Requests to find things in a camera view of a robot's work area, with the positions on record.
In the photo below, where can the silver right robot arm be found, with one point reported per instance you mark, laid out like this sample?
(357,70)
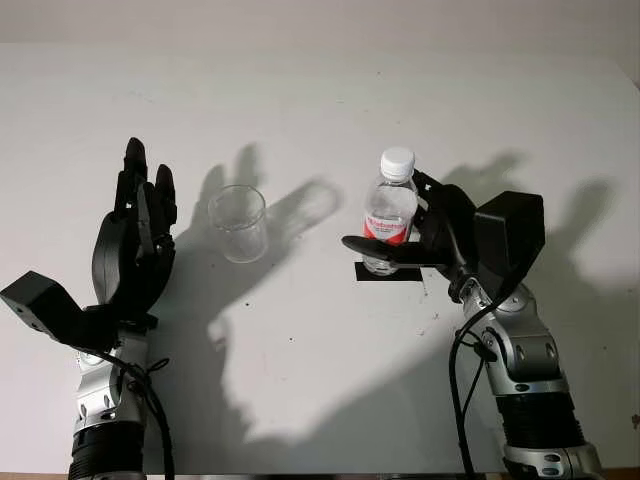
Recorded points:
(525,360)

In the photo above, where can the black tape strip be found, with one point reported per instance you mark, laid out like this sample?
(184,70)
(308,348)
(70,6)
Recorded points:
(409,277)

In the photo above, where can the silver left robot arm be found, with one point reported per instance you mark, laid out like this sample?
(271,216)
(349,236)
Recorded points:
(97,395)

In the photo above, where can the clear plastic cup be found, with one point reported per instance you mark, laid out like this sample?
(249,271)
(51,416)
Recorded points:
(237,225)

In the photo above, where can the clear water bottle red label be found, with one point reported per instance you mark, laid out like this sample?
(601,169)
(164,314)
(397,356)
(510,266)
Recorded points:
(390,200)

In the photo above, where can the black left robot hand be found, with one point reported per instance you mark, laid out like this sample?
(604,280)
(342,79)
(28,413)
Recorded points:
(112,255)

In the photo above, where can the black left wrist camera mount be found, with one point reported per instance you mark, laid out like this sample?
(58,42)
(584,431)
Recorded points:
(40,305)

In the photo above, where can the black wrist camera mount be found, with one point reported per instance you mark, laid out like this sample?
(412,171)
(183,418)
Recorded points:
(40,305)
(515,235)

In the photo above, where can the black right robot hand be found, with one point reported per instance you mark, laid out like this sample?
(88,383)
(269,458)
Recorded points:
(455,215)

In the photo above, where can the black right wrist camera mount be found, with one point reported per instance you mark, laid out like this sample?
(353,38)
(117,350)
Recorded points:
(515,235)

